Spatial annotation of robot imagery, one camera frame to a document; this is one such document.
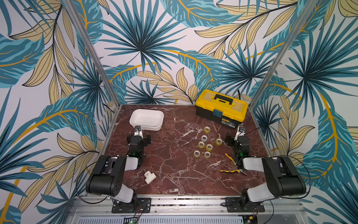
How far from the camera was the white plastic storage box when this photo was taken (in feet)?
3.44

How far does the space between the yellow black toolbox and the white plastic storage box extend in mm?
302

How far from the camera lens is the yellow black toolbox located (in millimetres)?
964
